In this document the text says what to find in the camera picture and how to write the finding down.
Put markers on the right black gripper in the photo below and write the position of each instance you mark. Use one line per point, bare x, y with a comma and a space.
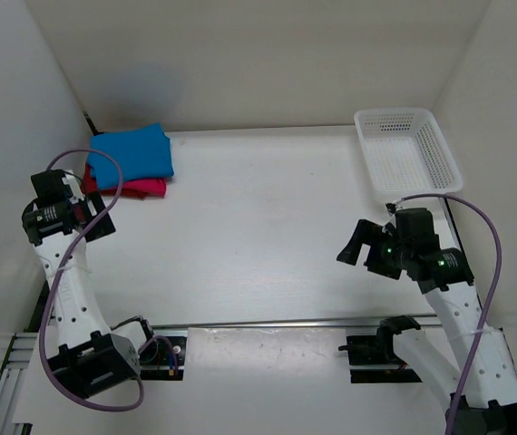
365, 232

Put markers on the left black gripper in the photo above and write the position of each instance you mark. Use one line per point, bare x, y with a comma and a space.
102, 228

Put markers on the dark red t-shirt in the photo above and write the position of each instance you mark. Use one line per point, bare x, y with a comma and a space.
89, 182

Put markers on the pink t-shirt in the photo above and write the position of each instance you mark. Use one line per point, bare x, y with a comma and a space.
139, 188

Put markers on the blue t-shirt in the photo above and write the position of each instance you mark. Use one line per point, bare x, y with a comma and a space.
141, 154

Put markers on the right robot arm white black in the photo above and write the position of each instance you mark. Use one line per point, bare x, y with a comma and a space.
477, 390

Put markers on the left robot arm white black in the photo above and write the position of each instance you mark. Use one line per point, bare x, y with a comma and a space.
92, 357

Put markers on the white plastic basket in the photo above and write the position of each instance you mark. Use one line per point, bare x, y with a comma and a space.
406, 153

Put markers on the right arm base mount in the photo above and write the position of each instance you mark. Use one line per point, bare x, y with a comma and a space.
372, 360

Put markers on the aluminium frame rail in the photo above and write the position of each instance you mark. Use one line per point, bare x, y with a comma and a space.
22, 300

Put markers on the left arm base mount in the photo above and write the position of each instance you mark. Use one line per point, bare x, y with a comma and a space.
163, 357

